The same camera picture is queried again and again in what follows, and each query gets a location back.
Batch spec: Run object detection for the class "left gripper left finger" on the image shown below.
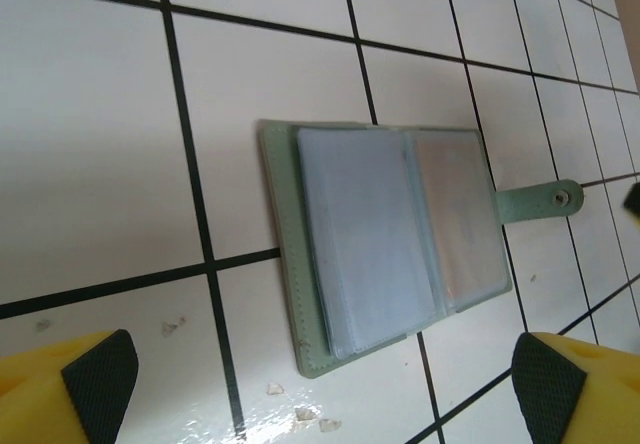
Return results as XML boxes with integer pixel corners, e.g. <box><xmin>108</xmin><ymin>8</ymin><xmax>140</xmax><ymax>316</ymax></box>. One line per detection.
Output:
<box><xmin>0</xmin><ymin>328</ymin><xmax>139</xmax><ymax>444</ymax></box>

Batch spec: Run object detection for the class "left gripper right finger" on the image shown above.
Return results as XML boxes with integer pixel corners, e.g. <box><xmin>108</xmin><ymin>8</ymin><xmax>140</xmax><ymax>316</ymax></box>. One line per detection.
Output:
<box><xmin>512</xmin><ymin>331</ymin><xmax>640</xmax><ymax>444</ymax></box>

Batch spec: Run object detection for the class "clear cassette case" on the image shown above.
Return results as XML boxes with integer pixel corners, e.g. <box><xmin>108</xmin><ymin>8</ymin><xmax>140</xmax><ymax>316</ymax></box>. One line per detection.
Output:
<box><xmin>257</xmin><ymin>118</ymin><xmax>585</xmax><ymax>380</ymax></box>

